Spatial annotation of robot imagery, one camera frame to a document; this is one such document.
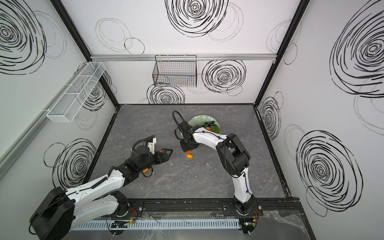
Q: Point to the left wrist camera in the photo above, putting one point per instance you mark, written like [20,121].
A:
[151,144]

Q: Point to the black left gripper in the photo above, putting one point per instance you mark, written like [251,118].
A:
[157,155]

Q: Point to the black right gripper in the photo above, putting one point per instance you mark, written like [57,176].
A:
[186,144]

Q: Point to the white slotted cable duct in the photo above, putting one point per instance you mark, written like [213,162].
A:
[193,224]

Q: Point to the green wavy fruit bowl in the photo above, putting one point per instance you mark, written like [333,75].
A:
[200,120]

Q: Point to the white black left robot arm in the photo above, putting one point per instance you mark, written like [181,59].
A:
[63,210]

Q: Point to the dark fake grape bunch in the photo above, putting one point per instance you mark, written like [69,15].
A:
[213,125]

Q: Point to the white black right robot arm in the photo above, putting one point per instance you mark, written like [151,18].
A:
[233,156]

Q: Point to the white mesh wall shelf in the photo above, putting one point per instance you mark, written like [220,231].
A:
[83,91]

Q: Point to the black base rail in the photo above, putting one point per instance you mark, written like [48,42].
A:
[222,206]

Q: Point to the black wire wall basket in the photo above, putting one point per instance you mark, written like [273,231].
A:
[175,70]

